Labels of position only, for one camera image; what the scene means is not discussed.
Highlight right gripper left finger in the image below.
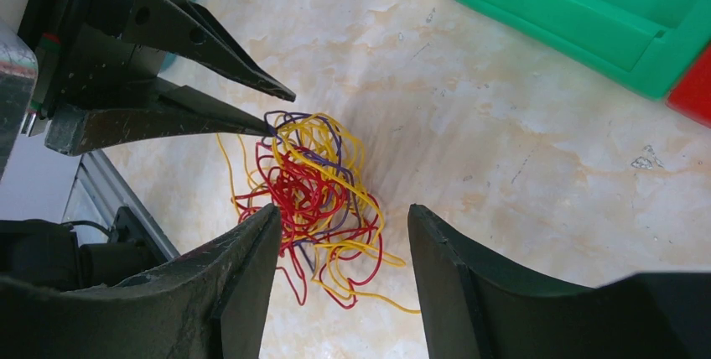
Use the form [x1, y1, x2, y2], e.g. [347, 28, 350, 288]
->
[1, 205, 281, 358]

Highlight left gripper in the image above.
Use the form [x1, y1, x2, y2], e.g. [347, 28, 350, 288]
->
[18, 0, 296, 156]

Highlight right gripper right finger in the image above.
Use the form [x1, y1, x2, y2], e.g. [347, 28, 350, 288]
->
[407, 204, 710, 358]

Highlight coloured wire bundle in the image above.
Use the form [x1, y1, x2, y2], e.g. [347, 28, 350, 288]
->
[215, 109, 422, 315]

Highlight red plastic bin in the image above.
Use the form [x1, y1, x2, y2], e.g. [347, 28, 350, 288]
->
[666, 44, 711, 127]

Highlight green plastic bin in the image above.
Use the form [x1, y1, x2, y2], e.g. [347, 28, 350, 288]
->
[456, 0, 710, 100]

